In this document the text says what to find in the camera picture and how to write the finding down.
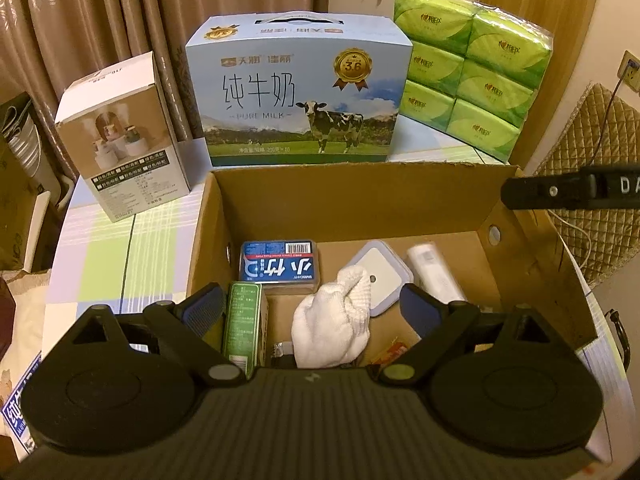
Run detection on stack of white bowls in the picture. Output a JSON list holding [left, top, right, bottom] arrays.
[[2, 110, 43, 166]]

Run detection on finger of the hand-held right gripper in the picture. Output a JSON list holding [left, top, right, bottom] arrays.
[[501, 172, 598, 211]]

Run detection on wooden door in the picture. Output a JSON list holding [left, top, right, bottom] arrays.
[[472, 0, 606, 168]]

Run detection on white humidifier box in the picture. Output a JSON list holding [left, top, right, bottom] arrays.
[[54, 51, 192, 223]]

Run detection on wall socket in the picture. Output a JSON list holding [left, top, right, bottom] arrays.
[[618, 50, 640, 91]]

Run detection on white medicine box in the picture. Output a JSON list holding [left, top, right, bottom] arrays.
[[406, 243, 468, 306]]

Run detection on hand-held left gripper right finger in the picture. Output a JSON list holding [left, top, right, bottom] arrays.
[[374, 283, 556, 386]]

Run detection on black plug cable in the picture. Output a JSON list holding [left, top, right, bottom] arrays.
[[590, 67, 638, 163]]

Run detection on beige curtain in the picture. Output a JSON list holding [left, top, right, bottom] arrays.
[[0, 0, 331, 181]]

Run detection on white cable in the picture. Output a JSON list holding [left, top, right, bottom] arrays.
[[547, 207, 593, 271]]

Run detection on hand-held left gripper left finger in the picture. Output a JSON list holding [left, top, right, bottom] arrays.
[[75, 282, 251, 388]]

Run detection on flat blue printed carton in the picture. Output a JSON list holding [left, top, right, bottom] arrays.
[[0, 355, 43, 453]]

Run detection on bundle of green tissue packs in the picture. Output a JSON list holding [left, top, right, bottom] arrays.
[[393, 0, 555, 163]]

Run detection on white knitted sock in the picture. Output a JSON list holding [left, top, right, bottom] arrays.
[[291, 266, 373, 368]]

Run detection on green medicine box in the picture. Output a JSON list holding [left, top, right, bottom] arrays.
[[221, 282, 269, 367]]

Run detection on brown cardboard box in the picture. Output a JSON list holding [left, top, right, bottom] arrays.
[[186, 162, 613, 466]]

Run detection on blue label floss pick box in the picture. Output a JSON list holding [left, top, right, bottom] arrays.
[[239, 240, 320, 295]]

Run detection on stacked brown cardboard boxes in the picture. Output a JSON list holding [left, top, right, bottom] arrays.
[[0, 92, 53, 271]]

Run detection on chair with quilted cover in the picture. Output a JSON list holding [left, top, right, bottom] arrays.
[[535, 82, 640, 286]]

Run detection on red snack packet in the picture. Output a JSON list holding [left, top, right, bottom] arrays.
[[370, 340, 408, 366]]

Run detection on blue milk carton box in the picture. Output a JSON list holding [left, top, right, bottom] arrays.
[[185, 10, 413, 168]]

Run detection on white power adapter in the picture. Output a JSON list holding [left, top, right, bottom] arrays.
[[347, 241, 415, 317]]

